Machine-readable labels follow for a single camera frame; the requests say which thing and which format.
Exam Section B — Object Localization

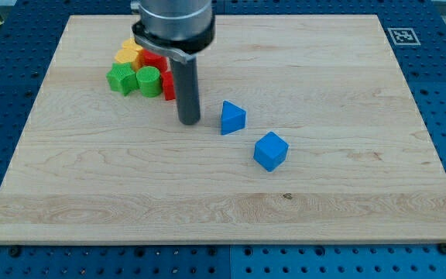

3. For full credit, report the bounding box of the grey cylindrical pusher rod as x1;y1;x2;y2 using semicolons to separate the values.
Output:
170;58;201;126

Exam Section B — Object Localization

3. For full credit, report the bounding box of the red cylinder block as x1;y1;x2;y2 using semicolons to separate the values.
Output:
142;49;168;73

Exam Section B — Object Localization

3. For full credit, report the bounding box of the green cylinder block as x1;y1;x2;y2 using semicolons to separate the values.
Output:
136;66;162;98

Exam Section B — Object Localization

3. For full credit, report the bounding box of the yellow front block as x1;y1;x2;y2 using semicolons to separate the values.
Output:
115;49;142;71

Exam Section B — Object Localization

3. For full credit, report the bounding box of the blue cube block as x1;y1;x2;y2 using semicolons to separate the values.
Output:
253;131;289;172

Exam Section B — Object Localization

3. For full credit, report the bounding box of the yellow block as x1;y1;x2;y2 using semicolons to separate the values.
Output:
115;49;142;71
122;37;143;53

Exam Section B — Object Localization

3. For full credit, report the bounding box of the white fiducial marker tag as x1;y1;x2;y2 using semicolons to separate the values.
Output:
387;27;420;46

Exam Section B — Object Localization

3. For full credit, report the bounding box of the green star block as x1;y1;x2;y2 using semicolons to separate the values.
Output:
106;63;139;96

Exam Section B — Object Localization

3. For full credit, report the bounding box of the blue triangular prism block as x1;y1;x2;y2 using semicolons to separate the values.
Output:
221;100;246;135

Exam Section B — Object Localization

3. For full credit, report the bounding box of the wooden board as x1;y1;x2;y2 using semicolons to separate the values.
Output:
0;15;446;246

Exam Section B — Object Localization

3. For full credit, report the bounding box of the yellow rear block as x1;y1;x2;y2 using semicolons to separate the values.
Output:
122;37;143;53

